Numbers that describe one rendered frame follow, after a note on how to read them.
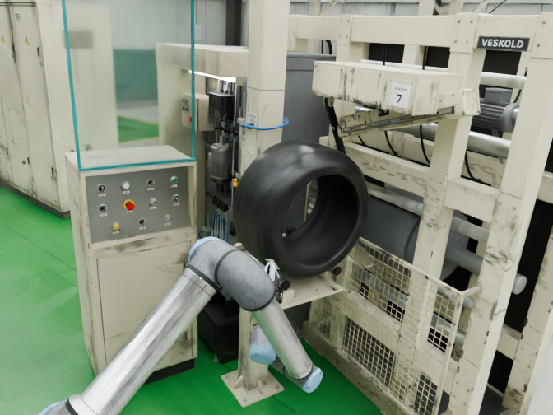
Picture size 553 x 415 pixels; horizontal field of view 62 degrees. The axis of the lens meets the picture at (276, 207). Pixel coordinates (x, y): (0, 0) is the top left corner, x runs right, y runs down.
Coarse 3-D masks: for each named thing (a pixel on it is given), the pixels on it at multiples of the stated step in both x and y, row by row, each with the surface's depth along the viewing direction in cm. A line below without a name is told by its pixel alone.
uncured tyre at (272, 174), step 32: (256, 160) 188; (288, 160) 177; (320, 160) 178; (256, 192) 178; (288, 192) 173; (320, 192) 219; (352, 192) 210; (256, 224) 176; (320, 224) 224; (352, 224) 211; (256, 256) 189; (288, 256) 183; (320, 256) 212
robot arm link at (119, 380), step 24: (216, 240) 135; (192, 264) 131; (216, 264) 127; (192, 288) 127; (216, 288) 131; (168, 312) 125; (192, 312) 127; (144, 336) 123; (168, 336) 124; (120, 360) 121; (144, 360) 121; (96, 384) 119; (120, 384) 119; (48, 408) 120; (72, 408) 115; (96, 408) 116; (120, 408) 120
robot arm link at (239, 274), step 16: (240, 256) 127; (224, 272) 125; (240, 272) 124; (256, 272) 126; (224, 288) 128; (240, 288) 124; (256, 288) 124; (272, 288) 128; (240, 304) 127; (256, 304) 125; (272, 304) 131; (256, 320) 135; (272, 320) 134; (288, 320) 143; (272, 336) 139; (288, 336) 142; (288, 352) 145; (304, 352) 153; (288, 368) 153; (304, 368) 154; (304, 384) 157
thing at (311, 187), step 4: (312, 180) 246; (308, 184) 245; (312, 184) 243; (316, 184) 242; (308, 188) 246; (312, 188) 244; (316, 188) 240; (308, 192) 247; (312, 192) 245; (316, 192) 243; (308, 196) 248; (312, 196) 247; (316, 196) 251; (308, 200) 249; (312, 200) 245; (308, 204) 250; (312, 204) 248; (308, 208) 251; (312, 208) 252; (308, 212) 250; (304, 216) 252; (308, 216) 252; (304, 220) 252
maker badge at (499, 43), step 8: (480, 40) 171; (488, 40) 168; (496, 40) 165; (504, 40) 163; (512, 40) 161; (520, 40) 158; (528, 40) 156; (480, 48) 171; (488, 48) 168; (496, 48) 166; (504, 48) 163; (512, 48) 161; (520, 48) 159
